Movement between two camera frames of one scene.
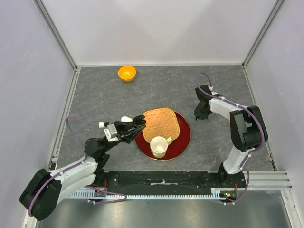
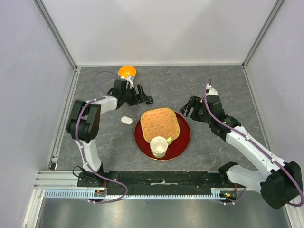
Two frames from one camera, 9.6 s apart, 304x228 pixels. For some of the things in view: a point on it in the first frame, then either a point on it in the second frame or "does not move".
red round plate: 175,148 does not move
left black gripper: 126,136 → 136,100
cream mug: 159,146 does not move
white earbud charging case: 126,118 does not move
